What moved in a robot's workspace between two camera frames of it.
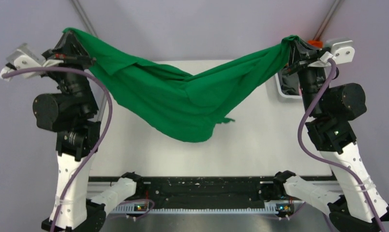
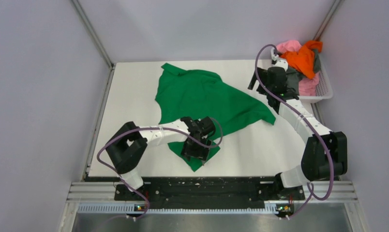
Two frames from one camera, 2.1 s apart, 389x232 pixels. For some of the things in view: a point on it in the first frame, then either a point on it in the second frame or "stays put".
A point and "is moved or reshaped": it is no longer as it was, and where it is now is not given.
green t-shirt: (187, 108) is moved or reshaped
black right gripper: (302, 54) -> (262, 74)
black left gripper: (71, 51) -> (201, 153)
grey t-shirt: (290, 83) stays put
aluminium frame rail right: (334, 8) stays put
